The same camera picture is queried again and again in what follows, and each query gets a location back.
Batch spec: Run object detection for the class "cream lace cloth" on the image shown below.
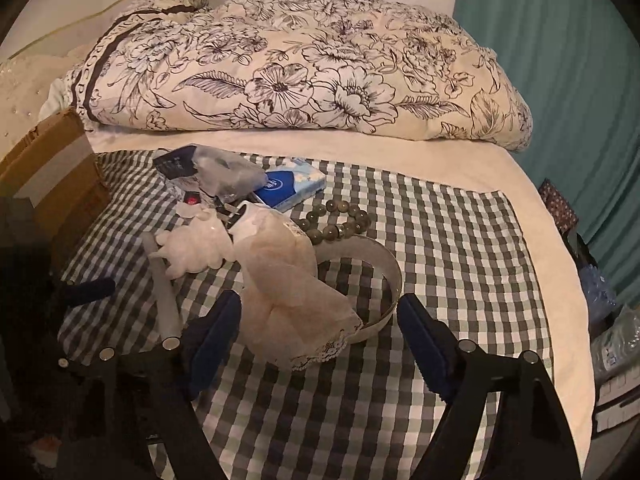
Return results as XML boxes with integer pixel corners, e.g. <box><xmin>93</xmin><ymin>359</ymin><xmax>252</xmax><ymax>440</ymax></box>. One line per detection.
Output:
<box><xmin>232</xmin><ymin>202</ymin><xmax>363</xmax><ymax>372</ymax></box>

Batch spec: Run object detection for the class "plastic wrapped package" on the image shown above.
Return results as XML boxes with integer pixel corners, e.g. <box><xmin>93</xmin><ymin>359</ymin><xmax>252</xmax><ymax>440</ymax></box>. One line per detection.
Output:
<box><xmin>590</xmin><ymin>305</ymin><xmax>640</xmax><ymax>381</ymax></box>

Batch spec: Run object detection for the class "green bead bracelet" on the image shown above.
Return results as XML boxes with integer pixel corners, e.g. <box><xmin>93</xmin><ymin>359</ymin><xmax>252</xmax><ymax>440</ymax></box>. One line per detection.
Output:
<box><xmin>292</xmin><ymin>199</ymin><xmax>377</xmax><ymax>246</ymax></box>

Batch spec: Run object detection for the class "brown patterned bag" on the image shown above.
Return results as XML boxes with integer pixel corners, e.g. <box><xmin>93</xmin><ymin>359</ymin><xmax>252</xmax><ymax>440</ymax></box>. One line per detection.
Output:
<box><xmin>537</xmin><ymin>178</ymin><xmax>580</xmax><ymax>233</ymax></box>

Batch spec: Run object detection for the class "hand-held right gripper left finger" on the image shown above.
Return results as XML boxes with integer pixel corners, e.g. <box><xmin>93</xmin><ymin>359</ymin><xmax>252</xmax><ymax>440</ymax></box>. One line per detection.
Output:
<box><xmin>55</xmin><ymin>289</ymin><xmax>243</xmax><ymax>480</ymax></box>

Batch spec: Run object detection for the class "clear plastic bag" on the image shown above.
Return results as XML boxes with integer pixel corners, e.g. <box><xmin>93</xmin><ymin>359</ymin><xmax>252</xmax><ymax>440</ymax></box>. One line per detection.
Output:
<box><xmin>192</xmin><ymin>145</ymin><xmax>268</xmax><ymax>201</ymax></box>

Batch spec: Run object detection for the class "white fluffy toy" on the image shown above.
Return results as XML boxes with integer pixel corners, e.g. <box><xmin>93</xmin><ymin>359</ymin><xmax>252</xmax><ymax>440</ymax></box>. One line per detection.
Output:
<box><xmin>155</xmin><ymin>210</ymin><xmax>236</xmax><ymax>281</ymax></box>

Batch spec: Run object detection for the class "white ridged object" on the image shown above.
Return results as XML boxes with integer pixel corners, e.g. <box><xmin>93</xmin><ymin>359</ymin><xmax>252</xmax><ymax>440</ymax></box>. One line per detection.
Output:
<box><xmin>592</xmin><ymin>370</ymin><xmax>640</xmax><ymax>433</ymax></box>

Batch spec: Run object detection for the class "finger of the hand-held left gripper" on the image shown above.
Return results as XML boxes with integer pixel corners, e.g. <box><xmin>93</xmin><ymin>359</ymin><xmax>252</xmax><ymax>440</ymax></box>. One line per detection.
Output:
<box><xmin>62</xmin><ymin>277</ymin><xmax>117</xmax><ymax>308</ymax></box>

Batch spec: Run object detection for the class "white plastic tube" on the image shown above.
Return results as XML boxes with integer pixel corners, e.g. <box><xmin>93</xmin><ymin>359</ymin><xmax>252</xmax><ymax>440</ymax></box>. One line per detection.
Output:
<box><xmin>142</xmin><ymin>232</ymin><xmax>182</xmax><ymax>343</ymax></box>

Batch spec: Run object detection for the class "beige tufted headboard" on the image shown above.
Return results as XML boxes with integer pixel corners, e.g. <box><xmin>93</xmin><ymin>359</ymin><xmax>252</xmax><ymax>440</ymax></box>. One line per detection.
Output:
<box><xmin>0</xmin><ymin>42</ymin><xmax>91</xmax><ymax>161</ymax></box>

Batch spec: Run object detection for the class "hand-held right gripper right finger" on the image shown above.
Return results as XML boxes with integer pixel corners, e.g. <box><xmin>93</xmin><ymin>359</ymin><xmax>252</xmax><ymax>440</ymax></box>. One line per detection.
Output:
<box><xmin>397</xmin><ymin>292</ymin><xmax>583</xmax><ymax>480</ymax></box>

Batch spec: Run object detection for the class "green checkered cloth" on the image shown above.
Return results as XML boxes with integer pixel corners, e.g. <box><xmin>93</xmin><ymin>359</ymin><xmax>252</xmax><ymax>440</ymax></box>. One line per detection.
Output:
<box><xmin>57</xmin><ymin>149</ymin><xmax>556</xmax><ymax>480</ymax></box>

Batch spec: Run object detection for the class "brown cardboard box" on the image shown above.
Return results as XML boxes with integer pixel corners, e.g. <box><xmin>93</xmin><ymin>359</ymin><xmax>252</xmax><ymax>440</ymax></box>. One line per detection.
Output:
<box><xmin>0</xmin><ymin>107</ymin><xmax>111</xmax><ymax>261</ymax></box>

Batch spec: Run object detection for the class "dark tissue pack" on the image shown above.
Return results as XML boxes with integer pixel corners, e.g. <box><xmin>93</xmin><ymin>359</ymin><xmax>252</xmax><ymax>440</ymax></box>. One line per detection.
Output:
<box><xmin>152</xmin><ymin>145</ymin><xmax>201</xmax><ymax>181</ymax></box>

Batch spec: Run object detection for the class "black and white clip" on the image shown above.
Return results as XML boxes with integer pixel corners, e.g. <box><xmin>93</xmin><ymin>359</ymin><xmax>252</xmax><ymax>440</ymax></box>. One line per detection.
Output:
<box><xmin>215</xmin><ymin>200</ymin><xmax>248</xmax><ymax>233</ymax></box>

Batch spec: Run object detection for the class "light green towel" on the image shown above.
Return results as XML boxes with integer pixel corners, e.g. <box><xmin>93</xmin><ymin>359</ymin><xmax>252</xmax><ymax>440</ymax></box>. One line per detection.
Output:
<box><xmin>39</xmin><ymin>80</ymin><xmax>71</xmax><ymax>121</ymax></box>

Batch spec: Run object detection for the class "blue tissue pack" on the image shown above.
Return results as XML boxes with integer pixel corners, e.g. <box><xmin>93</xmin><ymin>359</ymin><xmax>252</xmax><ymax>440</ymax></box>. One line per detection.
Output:
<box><xmin>252</xmin><ymin>162</ymin><xmax>326</xmax><ymax>213</ymax></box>

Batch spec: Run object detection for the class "small red packet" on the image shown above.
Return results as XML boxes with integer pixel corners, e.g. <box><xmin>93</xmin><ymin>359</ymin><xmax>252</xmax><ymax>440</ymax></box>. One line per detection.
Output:
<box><xmin>177</xmin><ymin>192</ymin><xmax>206</xmax><ymax>216</ymax></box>

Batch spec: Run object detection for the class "teal curtain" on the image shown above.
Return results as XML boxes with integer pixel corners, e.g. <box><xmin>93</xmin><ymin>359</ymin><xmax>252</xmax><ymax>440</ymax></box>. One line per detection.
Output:
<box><xmin>452</xmin><ymin>0</ymin><xmax>640</xmax><ymax>311</ymax></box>

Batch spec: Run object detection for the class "floral quilt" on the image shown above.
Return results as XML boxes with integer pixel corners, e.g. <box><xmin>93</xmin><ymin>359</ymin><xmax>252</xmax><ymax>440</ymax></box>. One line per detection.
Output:
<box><xmin>37</xmin><ymin>0</ymin><xmax>533</xmax><ymax>153</ymax></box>

